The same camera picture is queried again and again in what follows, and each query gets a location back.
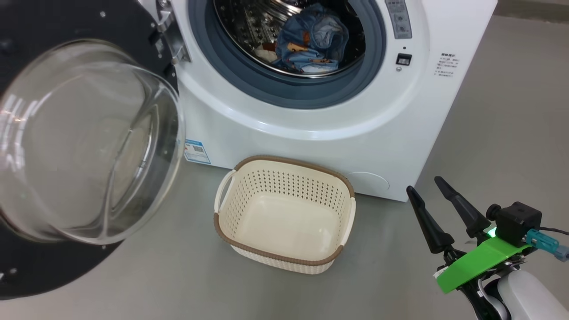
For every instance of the small printed text sticker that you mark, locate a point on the small printed text sticker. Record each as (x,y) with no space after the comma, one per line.
(446,65)

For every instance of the cream perforated laundry basket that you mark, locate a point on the cream perforated laundry basket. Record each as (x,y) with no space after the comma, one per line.
(284,262)

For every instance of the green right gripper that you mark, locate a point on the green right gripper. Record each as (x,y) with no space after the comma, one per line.
(480,264)

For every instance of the black-rimmed glass washer door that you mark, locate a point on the black-rimmed glass washer door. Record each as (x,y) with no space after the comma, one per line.
(44,275)

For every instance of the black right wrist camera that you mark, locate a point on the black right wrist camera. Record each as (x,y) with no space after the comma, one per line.
(518,220)

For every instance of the blue cartoon-print garment cream lining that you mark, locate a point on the blue cartoon-print garment cream lining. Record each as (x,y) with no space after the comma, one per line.
(302,64)

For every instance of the teal right camera connector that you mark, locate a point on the teal right camera connector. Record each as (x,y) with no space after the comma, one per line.
(544,242)

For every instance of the blue energy label sticker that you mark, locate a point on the blue energy label sticker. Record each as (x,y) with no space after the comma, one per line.
(197,152)

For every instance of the metal washer door hinge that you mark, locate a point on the metal washer door hinge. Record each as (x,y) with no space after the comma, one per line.
(173,40)

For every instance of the white front-load washing machine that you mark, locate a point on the white front-load washing machine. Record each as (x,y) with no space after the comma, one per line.
(311,142)

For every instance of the black door lock slot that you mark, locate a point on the black door lock slot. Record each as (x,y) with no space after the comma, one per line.
(404,59)

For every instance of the washing machine drum with clothes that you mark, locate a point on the washing machine drum with clothes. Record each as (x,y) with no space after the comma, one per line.
(240,26)

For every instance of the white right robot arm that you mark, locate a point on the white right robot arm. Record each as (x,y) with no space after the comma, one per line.
(529,298)

